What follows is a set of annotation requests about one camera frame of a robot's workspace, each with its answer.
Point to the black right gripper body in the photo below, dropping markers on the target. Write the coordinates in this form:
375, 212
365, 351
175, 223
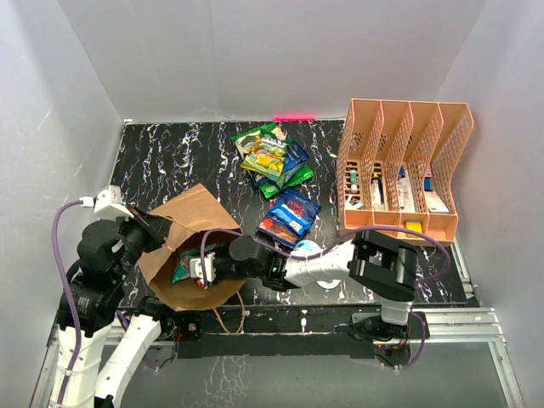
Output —
229, 266

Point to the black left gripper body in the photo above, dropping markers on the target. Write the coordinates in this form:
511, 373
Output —
134, 247

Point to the teal mint candy bag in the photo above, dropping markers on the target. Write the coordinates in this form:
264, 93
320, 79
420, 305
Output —
188, 265

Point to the brown paper bag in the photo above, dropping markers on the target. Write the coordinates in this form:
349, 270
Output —
192, 214

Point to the blue sweet chilli chips bag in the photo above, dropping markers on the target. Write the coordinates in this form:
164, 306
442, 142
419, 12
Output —
290, 219

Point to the green cassava chips bag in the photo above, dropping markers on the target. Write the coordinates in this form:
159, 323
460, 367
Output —
301, 176

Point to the yellow green snack bag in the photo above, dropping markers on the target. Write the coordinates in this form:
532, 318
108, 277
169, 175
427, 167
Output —
265, 155

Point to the dark blue potato chips bag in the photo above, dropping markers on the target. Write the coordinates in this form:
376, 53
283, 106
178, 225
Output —
296, 156

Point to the blue Burts chips bag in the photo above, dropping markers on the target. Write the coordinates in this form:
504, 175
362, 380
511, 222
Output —
284, 178

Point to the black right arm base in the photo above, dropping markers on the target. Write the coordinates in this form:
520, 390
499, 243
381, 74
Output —
371, 327

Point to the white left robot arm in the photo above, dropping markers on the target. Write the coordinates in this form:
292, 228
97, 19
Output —
86, 314

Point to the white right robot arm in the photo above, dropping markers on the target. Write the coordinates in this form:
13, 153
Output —
379, 262

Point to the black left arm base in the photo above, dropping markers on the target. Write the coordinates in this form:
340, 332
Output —
175, 326

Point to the toothbrush blister pack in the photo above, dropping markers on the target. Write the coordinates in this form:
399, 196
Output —
310, 247

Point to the yellow item in organizer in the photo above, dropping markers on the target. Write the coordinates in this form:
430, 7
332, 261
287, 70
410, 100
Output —
415, 225

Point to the orange plastic file organizer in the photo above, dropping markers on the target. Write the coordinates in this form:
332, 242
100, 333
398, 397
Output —
396, 161

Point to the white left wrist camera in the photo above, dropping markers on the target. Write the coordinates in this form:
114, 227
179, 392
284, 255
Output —
107, 204

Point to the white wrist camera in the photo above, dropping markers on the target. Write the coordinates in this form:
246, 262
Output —
107, 204
202, 269

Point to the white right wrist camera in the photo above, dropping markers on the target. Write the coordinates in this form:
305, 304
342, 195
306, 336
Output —
202, 269

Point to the aluminium rail frame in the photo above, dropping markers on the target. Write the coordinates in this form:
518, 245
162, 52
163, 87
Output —
291, 353

